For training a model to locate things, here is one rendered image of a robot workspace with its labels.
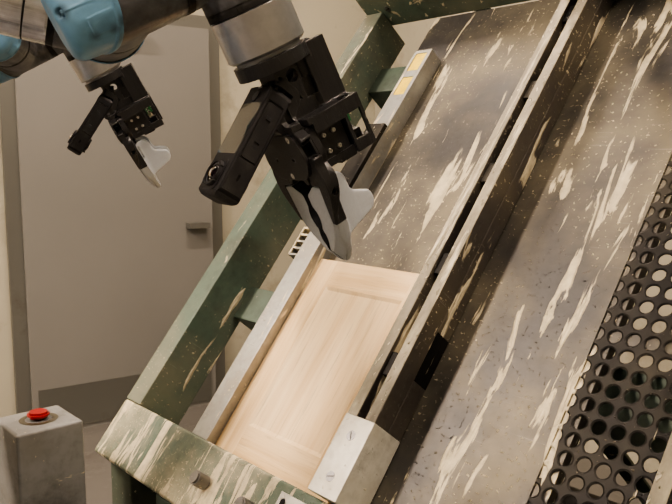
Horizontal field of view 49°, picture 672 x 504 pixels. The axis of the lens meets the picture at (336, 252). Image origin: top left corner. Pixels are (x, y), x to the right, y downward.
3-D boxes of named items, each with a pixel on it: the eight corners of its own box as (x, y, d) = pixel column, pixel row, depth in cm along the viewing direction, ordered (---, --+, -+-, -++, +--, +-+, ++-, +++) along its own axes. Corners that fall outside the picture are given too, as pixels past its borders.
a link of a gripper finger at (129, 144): (147, 167, 128) (120, 122, 125) (139, 171, 128) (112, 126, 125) (147, 162, 133) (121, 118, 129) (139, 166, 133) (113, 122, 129)
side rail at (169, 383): (163, 420, 162) (125, 397, 155) (389, 46, 197) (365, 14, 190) (177, 427, 158) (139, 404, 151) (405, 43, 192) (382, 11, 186)
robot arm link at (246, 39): (233, 18, 62) (194, 32, 69) (257, 70, 64) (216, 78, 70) (302, -15, 65) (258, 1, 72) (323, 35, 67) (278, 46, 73)
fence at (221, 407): (206, 441, 140) (191, 432, 138) (424, 63, 170) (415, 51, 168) (221, 449, 136) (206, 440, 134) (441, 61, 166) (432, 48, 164)
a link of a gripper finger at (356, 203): (398, 237, 75) (363, 155, 71) (355, 269, 72) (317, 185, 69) (379, 235, 77) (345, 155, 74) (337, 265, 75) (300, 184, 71)
